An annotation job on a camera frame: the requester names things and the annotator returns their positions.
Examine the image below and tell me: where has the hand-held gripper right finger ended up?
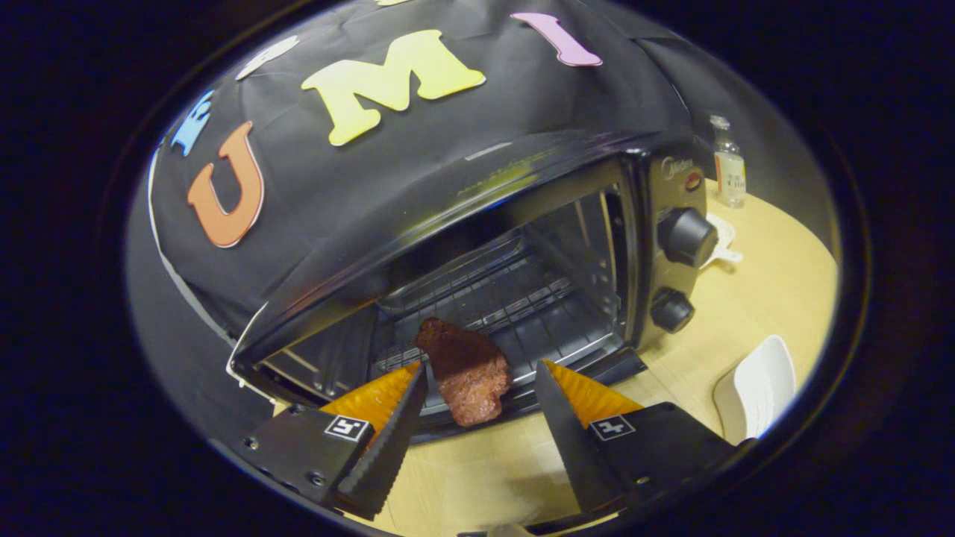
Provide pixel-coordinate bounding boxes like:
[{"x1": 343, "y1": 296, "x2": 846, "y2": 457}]
[{"x1": 534, "y1": 358, "x2": 754, "y2": 515}]

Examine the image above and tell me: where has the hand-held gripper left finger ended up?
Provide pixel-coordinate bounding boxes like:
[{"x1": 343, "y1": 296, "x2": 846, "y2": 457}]
[{"x1": 239, "y1": 362, "x2": 430, "y2": 521}]

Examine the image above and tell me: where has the red meat patty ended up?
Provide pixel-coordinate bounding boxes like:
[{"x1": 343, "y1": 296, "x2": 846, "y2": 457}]
[{"x1": 416, "y1": 317, "x2": 513, "y2": 427}]

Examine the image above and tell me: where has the black toaster oven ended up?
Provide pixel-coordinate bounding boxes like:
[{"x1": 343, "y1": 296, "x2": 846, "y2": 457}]
[{"x1": 226, "y1": 131, "x2": 718, "y2": 446}]

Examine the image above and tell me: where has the white rectangular tray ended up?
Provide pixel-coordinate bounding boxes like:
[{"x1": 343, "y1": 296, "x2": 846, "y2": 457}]
[{"x1": 713, "y1": 334, "x2": 798, "y2": 447}]

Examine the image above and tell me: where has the white divided dish with grains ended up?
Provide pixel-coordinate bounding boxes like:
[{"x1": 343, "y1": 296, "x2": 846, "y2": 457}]
[{"x1": 698, "y1": 213, "x2": 744, "y2": 271}]

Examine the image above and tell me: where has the small clear glass bottle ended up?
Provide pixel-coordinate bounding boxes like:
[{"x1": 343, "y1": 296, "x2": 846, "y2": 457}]
[{"x1": 709, "y1": 114, "x2": 747, "y2": 209}]

